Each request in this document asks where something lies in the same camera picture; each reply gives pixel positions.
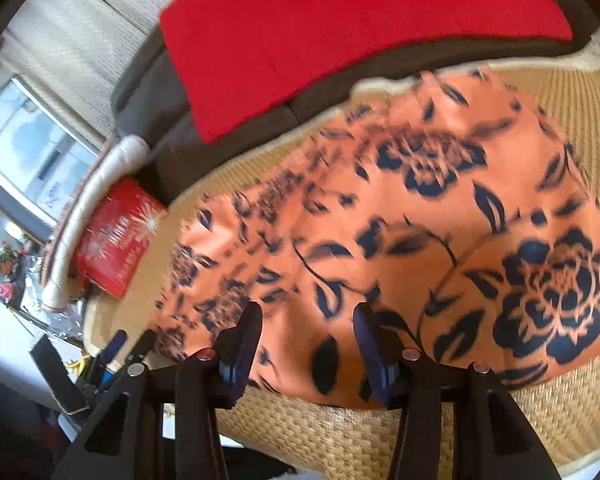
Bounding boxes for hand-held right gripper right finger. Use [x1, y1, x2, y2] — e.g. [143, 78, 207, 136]
[352, 304, 563, 480]

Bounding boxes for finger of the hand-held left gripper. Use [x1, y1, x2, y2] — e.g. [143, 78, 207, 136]
[125, 329, 157, 363]
[92, 329, 128, 391]

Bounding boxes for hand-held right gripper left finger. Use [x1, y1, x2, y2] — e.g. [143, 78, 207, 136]
[50, 301, 264, 480]

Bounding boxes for orange floral blouse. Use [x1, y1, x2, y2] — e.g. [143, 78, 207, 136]
[147, 67, 600, 408]

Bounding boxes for clear plastic wrap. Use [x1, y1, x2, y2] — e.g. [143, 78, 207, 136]
[17, 260, 88, 341]

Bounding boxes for woven bamboo mat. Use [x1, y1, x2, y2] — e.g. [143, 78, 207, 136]
[80, 35, 600, 480]

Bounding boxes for red gift box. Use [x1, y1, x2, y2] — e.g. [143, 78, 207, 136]
[74, 178, 168, 298]

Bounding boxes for artificial flowers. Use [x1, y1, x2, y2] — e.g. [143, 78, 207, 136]
[0, 240, 31, 301]

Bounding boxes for folded white patterned quilt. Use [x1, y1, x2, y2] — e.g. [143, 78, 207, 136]
[40, 135, 148, 311]

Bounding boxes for white standing air conditioner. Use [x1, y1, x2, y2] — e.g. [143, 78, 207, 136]
[0, 75, 106, 243]

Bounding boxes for dark brown leather sofa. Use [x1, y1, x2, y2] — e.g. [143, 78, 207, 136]
[112, 25, 600, 206]

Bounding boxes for beige dotted curtain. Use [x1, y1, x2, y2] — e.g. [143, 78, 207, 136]
[0, 0, 191, 111]

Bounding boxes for red blanket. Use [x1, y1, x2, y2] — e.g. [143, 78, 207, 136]
[159, 0, 573, 145]

